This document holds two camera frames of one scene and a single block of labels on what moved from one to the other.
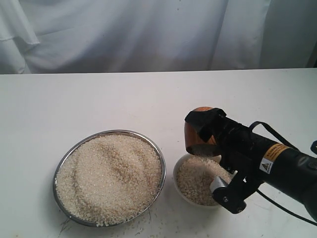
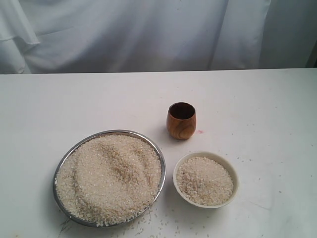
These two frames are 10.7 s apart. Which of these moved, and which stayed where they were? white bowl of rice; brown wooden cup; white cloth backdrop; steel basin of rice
Moved: brown wooden cup
Stayed: white bowl of rice; steel basin of rice; white cloth backdrop
